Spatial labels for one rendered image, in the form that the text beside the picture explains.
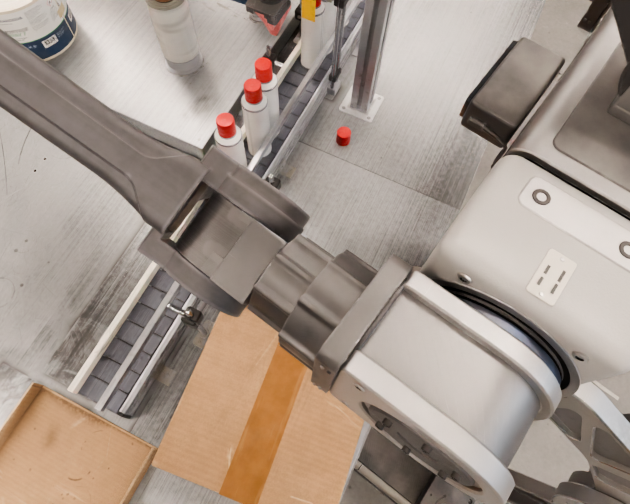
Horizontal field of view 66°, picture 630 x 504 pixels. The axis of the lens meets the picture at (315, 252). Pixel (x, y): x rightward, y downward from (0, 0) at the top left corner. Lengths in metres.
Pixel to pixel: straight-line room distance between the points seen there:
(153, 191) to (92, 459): 0.72
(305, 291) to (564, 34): 2.72
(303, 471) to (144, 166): 0.44
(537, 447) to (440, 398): 1.68
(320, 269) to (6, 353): 0.88
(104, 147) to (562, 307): 0.33
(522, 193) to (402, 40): 1.12
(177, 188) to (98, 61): 0.99
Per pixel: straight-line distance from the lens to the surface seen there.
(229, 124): 0.90
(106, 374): 0.99
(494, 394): 0.32
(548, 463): 1.99
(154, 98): 1.24
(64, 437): 1.05
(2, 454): 1.10
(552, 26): 2.98
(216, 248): 0.37
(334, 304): 0.32
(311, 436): 0.68
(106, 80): 1.31
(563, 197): 0.35
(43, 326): 1.12
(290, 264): 0.33
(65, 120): 0.41
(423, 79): 1.35
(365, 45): 1.11
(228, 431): 0.68
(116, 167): 0.39
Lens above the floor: 1.80
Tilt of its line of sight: 67 degrees down
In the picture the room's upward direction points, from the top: 5 degrees clockwise
